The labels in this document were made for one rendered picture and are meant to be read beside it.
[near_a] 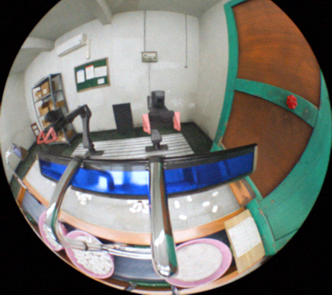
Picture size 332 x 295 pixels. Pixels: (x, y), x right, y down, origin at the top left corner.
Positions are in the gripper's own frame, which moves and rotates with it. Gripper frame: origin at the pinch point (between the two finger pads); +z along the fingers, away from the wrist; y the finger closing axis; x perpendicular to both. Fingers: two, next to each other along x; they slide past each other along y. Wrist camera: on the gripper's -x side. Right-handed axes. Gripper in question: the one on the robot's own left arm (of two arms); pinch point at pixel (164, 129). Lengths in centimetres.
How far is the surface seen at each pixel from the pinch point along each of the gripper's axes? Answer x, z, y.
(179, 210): 33.0, 17.1, 3.3
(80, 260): 33, 47, -47
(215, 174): -0.8, 19.5, 5.8
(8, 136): 0, -53, -491
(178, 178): -1.3, 18.6, -1.3
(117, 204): 33.1, 10.3, -25.4
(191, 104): 49, -196, 109
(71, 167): -4.9, 17.7, -19.1
